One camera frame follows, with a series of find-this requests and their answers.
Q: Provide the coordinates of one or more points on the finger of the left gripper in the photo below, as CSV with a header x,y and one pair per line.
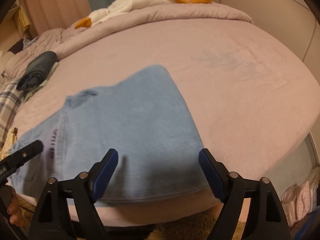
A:
x,y
13,162

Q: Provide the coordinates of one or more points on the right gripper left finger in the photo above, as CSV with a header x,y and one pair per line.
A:
x,y
51,219

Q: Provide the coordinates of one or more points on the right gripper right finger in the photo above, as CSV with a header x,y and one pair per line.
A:
x,y
266,218

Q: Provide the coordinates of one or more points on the light blue denim pants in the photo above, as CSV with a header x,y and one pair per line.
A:
x,y
143,117

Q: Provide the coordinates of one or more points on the person left hand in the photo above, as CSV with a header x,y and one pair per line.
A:
x,y
15,213

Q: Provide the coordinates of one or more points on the plaid pillow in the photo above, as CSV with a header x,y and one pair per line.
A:
x,y
11,99

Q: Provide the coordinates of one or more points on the light green folded garment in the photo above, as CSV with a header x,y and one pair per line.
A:
x,y
43,84

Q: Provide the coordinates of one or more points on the dark folded jeans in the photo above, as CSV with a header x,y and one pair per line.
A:
x,y
37,71

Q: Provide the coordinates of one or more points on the pink bed sheet mattress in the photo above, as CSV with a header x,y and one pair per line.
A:
x,y
251,99

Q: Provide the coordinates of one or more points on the pink folded duvet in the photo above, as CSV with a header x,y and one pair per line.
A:
x,y
64,42

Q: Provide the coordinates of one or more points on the pink curtain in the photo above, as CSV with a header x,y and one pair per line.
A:
x,y
50,14

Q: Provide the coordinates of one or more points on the white goose plush toy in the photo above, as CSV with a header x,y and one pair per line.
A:
x,y
119,7

